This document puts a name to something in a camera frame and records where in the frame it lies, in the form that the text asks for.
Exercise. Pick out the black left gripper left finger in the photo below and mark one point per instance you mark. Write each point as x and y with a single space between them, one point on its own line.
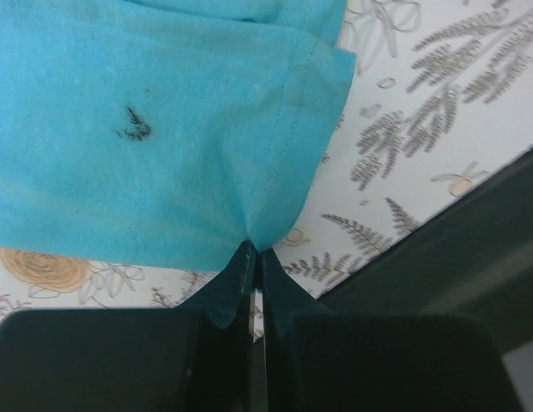
194 357

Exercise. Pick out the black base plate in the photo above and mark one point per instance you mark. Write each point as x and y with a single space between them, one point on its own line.
474 259

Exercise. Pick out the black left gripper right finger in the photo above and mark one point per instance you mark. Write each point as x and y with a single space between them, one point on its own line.
318 359

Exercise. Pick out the turquoise t shirt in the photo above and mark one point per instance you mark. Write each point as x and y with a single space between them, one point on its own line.
164 133

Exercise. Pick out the floral tablecloth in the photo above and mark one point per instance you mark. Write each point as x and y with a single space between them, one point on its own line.
441 99

